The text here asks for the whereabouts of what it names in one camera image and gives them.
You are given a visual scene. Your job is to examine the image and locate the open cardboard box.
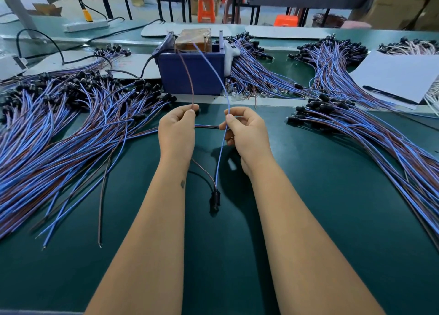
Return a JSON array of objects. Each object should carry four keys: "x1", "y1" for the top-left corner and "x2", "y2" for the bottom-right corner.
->
[{"x1": 31, "y1": 4, "x2": 63, "y2": 17}]

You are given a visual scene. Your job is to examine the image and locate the white power strip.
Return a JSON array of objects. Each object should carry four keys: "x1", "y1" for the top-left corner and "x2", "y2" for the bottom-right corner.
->
[{"x1": 63, "y1": 19, "x2": 111, "y2": 33}]

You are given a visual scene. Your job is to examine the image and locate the pink plastic stool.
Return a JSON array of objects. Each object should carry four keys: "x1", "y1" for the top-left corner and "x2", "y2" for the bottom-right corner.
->
[{"x1": 342, "y1": 19, "x2": 373, "y2": 30}]

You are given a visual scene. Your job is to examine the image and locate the white paper sheet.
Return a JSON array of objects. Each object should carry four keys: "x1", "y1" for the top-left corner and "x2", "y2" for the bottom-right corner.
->
[{"x1": 350, "y1": 51, "x2": 439, "y2": 105}]

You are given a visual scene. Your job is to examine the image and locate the person's right forearm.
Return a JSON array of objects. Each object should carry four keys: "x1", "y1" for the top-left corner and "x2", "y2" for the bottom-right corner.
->
[{"x1": 247, "y1": 166, "x2": 386, "y2": 315}]

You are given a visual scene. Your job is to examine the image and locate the brown cardboard block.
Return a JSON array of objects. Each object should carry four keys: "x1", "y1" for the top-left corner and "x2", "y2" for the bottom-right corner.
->
[{"x1": 175, "y1": 28, "x2": 213, "y2": 53}]

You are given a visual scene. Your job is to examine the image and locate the blue brown plug cable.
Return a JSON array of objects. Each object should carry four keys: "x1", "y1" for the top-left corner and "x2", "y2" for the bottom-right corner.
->
[{"x1": 175, "y1": 44, "x2": 234, "y2": 216}]

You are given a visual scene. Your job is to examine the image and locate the person's right hand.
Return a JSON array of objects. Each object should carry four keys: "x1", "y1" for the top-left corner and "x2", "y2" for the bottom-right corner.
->
[{"x1": 219, "y1": 106, "x2": 274, "y2": 178}]

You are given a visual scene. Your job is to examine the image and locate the white flat mat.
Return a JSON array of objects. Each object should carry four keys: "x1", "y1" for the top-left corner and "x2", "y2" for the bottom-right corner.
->
[
  {"x1": 24, "y1": 51, "x2": 162, "y2": 80},
  {"x1": 246, "y1": 25, "x2": 335, "y2": 40},
  {"x1": 140, "y1": 22, "x2": 246, "y2": 38}
]

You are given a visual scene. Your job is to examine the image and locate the loose grey wire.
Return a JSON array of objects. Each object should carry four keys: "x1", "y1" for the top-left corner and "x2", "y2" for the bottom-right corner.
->
[{"x1": 97, "y1": 164, "x2": 114, "y2": 248}]

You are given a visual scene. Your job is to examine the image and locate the person's left forearm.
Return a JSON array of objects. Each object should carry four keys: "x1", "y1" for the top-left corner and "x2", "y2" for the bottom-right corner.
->
[{"x1": 86, "y1": 160, "x2": 193, "y2": 315}]

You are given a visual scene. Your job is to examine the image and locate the black power cable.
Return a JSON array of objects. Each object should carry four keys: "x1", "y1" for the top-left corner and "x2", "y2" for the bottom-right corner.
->
[{"x1": 15, "y1": 18, "x2": 166, "y2": 65}]

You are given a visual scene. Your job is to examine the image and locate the white plastic device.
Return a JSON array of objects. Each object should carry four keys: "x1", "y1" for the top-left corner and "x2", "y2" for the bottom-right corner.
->
[{"x1": 0, "y1": 54, "x2": 28, "y2": 81}]

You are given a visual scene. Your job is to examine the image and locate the black pen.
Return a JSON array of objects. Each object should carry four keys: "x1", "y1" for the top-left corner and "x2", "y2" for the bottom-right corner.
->
[{"x1": 362, "y1": 85, "x2": 419, "y2": 105}]

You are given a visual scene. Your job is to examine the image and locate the stack of large cardboard boxes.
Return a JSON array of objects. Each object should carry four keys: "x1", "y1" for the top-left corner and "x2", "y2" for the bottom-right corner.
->
[{"x1": 353, "y1": 0, "x2": 439, "y2": 31}]

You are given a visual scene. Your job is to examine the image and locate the person's left hand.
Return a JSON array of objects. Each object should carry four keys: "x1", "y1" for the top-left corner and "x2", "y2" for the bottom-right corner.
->
[{"x1": 158, "y1": 104, "x2": 201, "y2": 167}]

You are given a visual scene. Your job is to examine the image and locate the pile of wired lamps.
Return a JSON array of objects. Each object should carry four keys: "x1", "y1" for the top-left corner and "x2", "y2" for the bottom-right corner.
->
[
  {"x1": 0, "y1": 70, "x2": 220, "y2": 249},
  {"x1": 285, "y1": 93, "x2": 439, "y2": 250}
]

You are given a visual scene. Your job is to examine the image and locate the blue plastic tester box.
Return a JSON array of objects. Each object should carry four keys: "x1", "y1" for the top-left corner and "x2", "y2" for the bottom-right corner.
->
[{"x1": 154, "y1": 31, "x2": 229, "y2": 96}]

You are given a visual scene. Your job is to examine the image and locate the orange plastic stool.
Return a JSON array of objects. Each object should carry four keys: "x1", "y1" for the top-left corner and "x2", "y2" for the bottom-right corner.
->
[
  {"x1": 274, "y1": 15, "x2": 300, "y2": 27},
  {"x1": 198, "y1": 0, "x2": 217, "y2": 24}
]

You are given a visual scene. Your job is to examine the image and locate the grey metal pole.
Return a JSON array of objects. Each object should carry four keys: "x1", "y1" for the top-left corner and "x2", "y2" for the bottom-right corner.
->
[{"x1": 0, "y1": 0, "x2": 38, "y2": 32}]

